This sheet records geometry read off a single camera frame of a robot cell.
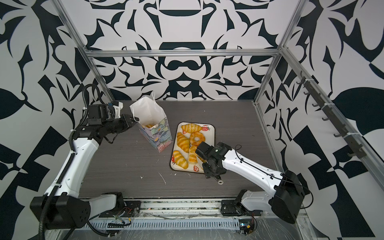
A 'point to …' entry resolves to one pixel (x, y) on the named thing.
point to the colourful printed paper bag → (153, 124)
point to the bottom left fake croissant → (180, 160)
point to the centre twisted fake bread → (192, 157)
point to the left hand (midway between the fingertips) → (137, 117)
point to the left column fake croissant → (183, 142)
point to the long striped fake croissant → (191, 128)
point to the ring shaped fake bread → (196, 134)
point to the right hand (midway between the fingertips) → (210, 173)
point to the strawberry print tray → (208, 131)
